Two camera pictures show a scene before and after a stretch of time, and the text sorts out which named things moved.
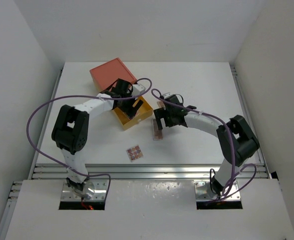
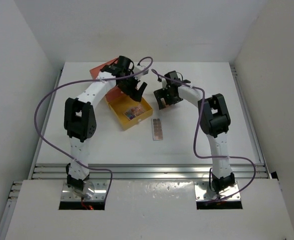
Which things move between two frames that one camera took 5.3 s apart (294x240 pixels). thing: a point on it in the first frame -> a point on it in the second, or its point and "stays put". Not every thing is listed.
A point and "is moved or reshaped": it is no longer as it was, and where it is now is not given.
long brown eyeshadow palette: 157,133 stays put
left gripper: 127,109 -> 132,91
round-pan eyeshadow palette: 134,153 is moved or reshaped
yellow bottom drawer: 145,110 stays put
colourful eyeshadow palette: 132,117 stays put
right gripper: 160,113 -> 160,94
